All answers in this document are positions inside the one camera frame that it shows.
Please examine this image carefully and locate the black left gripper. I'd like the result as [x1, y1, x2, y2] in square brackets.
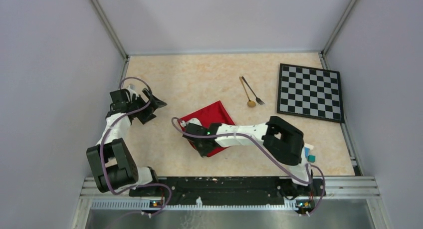
[128, 88, 167, 124]

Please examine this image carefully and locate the red cloth napkin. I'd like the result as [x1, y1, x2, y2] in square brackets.
[178, 100, 235, 157]

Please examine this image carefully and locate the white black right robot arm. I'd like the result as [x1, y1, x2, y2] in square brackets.
[180, 116, 313, 195]

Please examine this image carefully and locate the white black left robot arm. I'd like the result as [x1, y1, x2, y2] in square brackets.
[86, 86, 166, 196]

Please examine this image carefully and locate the gold spoon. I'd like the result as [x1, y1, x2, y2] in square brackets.
[239, 76, 256, 108]

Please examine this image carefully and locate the dark metal fork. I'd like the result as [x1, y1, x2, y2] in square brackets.
[241, 76, 265, 105]

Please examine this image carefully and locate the blue block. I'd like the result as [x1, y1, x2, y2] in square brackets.
[304, 147, 310, 158]

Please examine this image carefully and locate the teal block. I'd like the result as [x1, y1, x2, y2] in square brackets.
[307, 155, 316, 163]

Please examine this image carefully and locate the black and white chessboard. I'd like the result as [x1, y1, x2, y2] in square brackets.
[276, 63, 345, 123]

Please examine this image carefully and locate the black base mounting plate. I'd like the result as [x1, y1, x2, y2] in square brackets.
[129, 177, 323, 206]

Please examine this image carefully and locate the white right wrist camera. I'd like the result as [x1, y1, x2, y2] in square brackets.
[180, 118, 202, 129]

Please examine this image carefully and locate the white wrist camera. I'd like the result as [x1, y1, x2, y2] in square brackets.
[180, 118, 202, 129]
[126, 84, 138, 100]

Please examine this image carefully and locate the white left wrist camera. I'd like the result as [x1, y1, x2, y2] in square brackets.
[126, 84, 138, 100]

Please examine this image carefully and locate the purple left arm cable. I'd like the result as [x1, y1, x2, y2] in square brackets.
[99, 76, 173, 218]

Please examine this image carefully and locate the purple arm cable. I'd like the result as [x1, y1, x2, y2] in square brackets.
[171, 117, 327, 217]
[99, 76, 173, 218]

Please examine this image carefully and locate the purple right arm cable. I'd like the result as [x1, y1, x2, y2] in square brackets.
[171, 117, 327, 217]

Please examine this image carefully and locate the aluminium frame rail front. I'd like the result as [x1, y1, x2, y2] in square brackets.
[80, 176, 380, 211]

